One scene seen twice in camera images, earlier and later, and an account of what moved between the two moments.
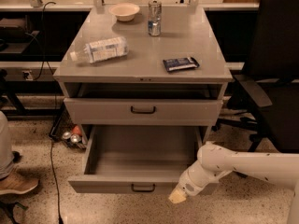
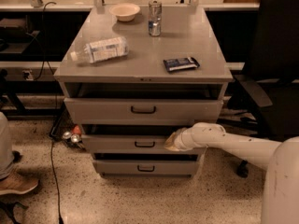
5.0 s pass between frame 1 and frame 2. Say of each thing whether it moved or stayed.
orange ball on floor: stayed
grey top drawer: stayed
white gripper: moved
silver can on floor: stayed
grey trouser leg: stayed
